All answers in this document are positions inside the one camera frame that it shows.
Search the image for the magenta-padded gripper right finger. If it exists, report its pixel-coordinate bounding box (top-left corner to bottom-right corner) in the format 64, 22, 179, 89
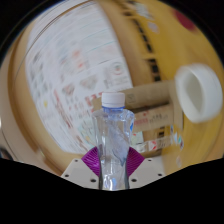
125, 146, 166, 190

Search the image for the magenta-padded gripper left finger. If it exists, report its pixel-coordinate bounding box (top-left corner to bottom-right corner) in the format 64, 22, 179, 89
60, 146, 101, 190

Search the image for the clear plastic bottle white cap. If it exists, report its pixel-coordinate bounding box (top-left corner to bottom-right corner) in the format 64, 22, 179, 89
91, 92, 136, 191

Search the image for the brown cardboard box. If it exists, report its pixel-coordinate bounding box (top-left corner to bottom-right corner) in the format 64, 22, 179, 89
91, 79, 184, 134

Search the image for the white cup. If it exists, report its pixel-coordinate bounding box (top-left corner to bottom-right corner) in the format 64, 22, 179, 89
173, 63, 224, 124

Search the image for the row of wooden chairs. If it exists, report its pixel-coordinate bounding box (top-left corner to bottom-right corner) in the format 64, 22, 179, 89
124, 9, 165, 84

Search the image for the flat round red coaster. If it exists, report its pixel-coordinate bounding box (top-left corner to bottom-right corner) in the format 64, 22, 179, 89
173, 9, 198, 33

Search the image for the large wall poster board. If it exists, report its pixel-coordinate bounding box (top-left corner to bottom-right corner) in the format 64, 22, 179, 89
24, 3, 134, 154

